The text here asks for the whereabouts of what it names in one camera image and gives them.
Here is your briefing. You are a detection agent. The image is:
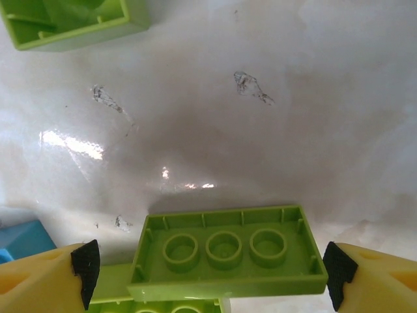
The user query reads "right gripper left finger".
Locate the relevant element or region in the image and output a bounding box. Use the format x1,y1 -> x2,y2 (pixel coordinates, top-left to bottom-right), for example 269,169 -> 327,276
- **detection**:
0,239 -> 100,313

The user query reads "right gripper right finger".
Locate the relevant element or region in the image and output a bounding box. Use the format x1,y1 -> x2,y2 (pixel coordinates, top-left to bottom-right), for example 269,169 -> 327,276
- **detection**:
322,241 -> 417,313

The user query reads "blue lego brick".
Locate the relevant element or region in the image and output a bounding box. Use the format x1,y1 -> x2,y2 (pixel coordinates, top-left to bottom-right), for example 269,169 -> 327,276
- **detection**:
0,220 -> 57,265

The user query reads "thin lime green lego plate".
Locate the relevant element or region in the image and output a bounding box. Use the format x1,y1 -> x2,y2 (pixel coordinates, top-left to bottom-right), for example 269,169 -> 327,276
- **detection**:
126,204 -> 328,299

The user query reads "small lime green lego brick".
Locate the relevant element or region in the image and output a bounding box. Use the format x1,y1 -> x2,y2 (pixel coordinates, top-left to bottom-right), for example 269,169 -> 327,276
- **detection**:
0,0 -> 151,52

